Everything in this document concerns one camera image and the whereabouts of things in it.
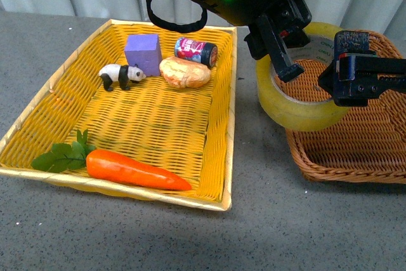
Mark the black cable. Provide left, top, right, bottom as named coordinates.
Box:
left=139, top=0, right=208, bottom=33

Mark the toy panda figure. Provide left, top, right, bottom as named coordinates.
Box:
left=98, top=63, right=147, bottom=92

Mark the purple foam cube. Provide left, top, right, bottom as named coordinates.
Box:
left=124, top=34, right=162, bottom=77

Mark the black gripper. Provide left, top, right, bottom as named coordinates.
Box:
left=244, top=0, right=405, bottom=107

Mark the yellow woven basket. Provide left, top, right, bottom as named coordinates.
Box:
left=1, top=20, right=237, bottom=211

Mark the yellow clear tape roll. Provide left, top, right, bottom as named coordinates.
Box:
left=256, top=22, right=350, bottom=131

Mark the toy bread loaf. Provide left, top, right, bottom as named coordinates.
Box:
left=159, top=56, right=211, bottom=88

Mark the small red label can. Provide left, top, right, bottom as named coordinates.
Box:
left=174, top=37, right=218, bottom=69

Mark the orange toy carrot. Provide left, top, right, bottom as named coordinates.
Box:
left=31, top=130, right=192, bottom=191

